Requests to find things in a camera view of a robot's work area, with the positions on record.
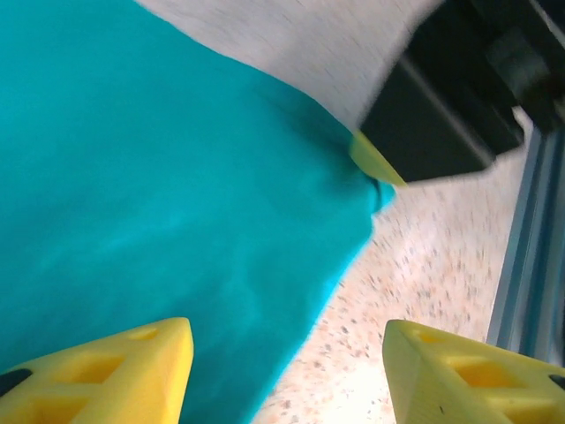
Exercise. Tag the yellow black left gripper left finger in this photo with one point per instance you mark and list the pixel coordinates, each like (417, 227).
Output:
(110, 380)

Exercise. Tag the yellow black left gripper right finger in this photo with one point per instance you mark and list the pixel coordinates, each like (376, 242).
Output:
(463, 384)

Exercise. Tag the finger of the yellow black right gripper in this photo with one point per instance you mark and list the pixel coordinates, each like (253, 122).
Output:
(476, 88)
(419, 137)

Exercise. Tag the teal t-shirt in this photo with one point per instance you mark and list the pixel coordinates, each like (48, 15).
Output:
(154, 176)

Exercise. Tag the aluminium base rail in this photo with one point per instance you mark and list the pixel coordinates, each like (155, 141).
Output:
(529, 243)

